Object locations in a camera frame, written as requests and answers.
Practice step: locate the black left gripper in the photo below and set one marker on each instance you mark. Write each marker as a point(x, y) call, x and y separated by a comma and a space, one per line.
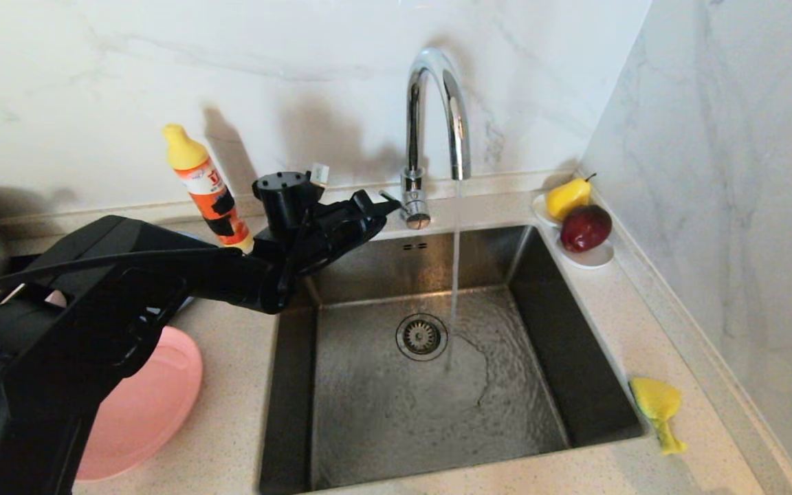
point(300, 220)

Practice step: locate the chrome gooseneck faucet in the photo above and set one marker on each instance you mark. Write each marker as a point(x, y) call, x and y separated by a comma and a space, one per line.
point(415, 124)

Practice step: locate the orange dish soap bottle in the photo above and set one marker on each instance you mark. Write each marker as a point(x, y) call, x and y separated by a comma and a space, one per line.
point(207, 192)

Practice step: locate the blue grey plate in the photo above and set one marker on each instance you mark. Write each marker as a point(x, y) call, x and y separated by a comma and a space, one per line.
point(186, 302)

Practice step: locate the pink plate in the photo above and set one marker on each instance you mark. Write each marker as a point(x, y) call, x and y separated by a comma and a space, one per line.
point(155, 405)

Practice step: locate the pink bowl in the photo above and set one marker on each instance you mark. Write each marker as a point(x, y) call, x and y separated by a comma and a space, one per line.
point(56, 299)

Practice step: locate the yellow green sponge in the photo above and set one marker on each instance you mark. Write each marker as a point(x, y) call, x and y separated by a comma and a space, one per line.
point(657, 399)

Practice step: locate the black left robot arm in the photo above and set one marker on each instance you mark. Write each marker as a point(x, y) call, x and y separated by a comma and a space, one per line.
point(93, 309)

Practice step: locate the metal sink drain strainer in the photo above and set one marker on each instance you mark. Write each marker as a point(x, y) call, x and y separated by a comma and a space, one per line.
point(422, 337)

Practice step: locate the stainless steel sink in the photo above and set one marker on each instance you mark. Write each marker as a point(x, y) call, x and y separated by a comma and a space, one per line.
point(368, 426)

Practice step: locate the yellow pear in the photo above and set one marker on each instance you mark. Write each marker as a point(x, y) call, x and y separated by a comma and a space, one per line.
point(568, 198)

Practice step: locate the red apple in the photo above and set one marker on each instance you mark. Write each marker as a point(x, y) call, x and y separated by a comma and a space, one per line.
point(585, 228)

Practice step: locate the white fruit dish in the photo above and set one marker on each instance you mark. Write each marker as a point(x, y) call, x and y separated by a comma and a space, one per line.
point(594, 259)

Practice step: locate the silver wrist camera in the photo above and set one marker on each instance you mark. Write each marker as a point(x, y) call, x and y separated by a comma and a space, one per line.
point(319, 173)

